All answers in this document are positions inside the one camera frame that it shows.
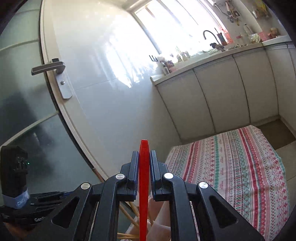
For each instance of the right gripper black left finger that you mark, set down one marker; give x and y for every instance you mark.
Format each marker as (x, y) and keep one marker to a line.
(90, 212)

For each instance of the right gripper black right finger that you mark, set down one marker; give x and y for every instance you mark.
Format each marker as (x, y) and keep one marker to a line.
(197, 211)

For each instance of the pink plastic utensil holder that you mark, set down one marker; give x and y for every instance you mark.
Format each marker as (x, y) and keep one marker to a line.
(158, 221)

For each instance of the red handled spoon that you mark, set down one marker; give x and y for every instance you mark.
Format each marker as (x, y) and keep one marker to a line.
(143, 184)

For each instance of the white kitchen cabinet run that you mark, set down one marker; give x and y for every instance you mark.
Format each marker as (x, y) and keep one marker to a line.
(250, 85)

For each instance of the kitchen faucet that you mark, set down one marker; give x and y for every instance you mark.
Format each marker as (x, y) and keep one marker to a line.
(215, 44)

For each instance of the wooden chopstick in holder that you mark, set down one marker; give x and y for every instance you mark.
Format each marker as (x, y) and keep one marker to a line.
(128, 221)

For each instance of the black tracker with green led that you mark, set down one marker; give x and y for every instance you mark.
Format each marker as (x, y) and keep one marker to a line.
(14, 161)

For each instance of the patterned red green tablecloth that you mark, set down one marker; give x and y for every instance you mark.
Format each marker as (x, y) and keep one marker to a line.
(243, 167)

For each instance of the glass door with handle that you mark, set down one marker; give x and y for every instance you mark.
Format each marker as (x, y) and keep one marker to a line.
(40, 113)

